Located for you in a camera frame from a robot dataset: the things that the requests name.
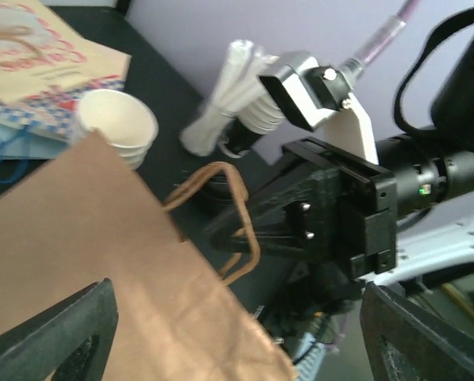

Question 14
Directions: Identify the black lid stack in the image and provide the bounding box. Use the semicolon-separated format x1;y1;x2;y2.
194;175;233;214

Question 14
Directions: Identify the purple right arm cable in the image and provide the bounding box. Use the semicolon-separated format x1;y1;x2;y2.
339;0;424;79

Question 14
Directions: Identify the jar of white stirrers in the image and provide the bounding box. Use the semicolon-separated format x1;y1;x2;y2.
179;40;278;157

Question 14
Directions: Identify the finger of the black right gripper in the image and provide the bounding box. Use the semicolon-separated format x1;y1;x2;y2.
206;187;312;258

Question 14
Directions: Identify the brown paper bag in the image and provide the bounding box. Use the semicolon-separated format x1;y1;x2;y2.
0;134;295;380

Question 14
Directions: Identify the white paper cup stack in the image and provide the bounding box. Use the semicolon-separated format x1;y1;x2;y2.
68;89;159;170

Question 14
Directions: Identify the light blue cable duct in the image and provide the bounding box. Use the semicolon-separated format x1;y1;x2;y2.
292;332;333;381

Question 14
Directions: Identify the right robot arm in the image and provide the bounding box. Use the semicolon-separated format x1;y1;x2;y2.
207;1;474;299

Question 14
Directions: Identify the cakes printed paper bag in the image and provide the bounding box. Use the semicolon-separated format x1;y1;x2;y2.
0;1;131;103

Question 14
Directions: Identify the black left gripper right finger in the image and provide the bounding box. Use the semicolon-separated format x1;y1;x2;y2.
360;283;474;380

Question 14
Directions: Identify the white lid stack on sleeve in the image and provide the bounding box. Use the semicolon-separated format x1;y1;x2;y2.
218;94;285;159

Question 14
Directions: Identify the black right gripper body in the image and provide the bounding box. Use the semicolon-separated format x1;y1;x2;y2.
283;138;398;279

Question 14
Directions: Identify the blue checkered paper bag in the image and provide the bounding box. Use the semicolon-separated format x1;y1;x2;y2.
0;75;125;140

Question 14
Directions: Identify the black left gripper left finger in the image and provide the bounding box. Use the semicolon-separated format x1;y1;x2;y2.
0;279;118;380

